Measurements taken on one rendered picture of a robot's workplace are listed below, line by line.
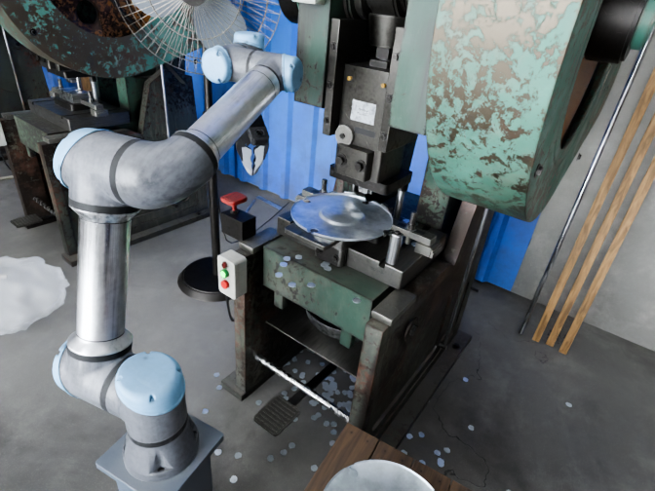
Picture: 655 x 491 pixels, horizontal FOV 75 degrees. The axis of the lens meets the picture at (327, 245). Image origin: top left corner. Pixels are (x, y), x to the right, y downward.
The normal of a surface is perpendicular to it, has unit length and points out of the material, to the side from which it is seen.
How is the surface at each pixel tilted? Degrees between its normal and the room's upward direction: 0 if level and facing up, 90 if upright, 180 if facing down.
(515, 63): 101
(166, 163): 55
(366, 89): 90
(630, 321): 90
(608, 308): 90
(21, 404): 0
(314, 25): 90
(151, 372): 7
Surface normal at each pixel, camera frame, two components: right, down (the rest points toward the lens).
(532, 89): -0.60, 0.55
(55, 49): 0.78, 0.38
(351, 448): 0.09, -0.86
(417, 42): -0.59, 0.36
